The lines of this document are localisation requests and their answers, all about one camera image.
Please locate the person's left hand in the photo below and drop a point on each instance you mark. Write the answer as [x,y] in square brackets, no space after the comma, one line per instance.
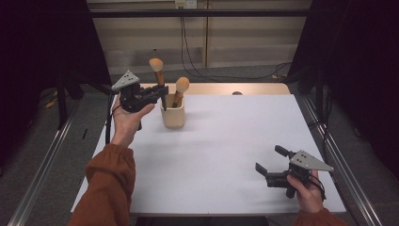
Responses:
[127,125]

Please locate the black horizontal frame bar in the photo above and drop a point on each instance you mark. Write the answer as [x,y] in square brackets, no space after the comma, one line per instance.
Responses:
[200,12]

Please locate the black metal stand post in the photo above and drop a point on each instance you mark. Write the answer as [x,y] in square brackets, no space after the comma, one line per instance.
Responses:
[61,106]
[319,100]

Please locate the small black floor object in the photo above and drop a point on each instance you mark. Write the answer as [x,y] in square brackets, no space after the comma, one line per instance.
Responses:
[84,133]

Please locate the yellow floor tape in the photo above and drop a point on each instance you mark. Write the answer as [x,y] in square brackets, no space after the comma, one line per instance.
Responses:
[51,103]

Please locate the person's right hand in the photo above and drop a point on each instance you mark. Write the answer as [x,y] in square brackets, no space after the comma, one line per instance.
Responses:
[309,197]

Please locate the black curtain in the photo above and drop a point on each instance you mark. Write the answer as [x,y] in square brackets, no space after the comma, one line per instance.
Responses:
[360,62]
[31,47]

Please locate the white table mat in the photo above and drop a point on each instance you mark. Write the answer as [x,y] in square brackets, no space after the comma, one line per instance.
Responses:
[204,175]

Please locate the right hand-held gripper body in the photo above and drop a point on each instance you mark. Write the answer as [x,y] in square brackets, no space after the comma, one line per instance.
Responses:
[309,161]

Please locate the aluminium frame rail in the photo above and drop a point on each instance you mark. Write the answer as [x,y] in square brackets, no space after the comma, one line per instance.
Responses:
[365,207]
[40,175]

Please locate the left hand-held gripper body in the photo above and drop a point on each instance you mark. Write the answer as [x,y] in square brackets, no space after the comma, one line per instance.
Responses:
[131,97]

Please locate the white wall socket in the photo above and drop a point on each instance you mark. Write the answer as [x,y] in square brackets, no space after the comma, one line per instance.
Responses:
[185,3]

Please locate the beige square cup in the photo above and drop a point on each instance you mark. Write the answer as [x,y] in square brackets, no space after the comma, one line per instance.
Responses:
[173,117]

